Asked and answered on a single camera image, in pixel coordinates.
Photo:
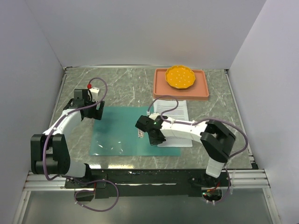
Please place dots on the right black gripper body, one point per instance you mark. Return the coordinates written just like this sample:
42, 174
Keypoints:
153, 141

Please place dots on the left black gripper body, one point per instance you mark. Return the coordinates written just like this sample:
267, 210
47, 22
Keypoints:
95, 114

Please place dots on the teal file folder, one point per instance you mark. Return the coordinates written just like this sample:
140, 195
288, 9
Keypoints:
116, 135

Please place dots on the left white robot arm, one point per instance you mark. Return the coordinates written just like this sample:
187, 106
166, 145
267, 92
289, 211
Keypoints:
49, 150

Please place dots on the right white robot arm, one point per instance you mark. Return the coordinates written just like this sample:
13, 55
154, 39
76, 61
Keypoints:
215, 137

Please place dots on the silver folder clip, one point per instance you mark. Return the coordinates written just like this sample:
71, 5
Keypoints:
140, 133

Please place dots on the printed paper sheet bottom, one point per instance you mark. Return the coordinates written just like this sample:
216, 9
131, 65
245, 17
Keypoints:
181, 113

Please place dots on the orange dotted plate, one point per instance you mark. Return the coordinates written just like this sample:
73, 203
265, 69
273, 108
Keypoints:
180, 77

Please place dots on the pink rectangular tray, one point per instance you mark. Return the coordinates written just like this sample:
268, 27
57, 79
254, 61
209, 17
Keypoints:
198, 91

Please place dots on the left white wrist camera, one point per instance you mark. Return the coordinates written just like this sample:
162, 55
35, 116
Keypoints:
93, 93

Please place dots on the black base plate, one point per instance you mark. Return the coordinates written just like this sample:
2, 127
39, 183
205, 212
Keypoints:
148, 182

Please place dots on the aluminium frame rail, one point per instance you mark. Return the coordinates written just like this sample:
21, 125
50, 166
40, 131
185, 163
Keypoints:
237, 179

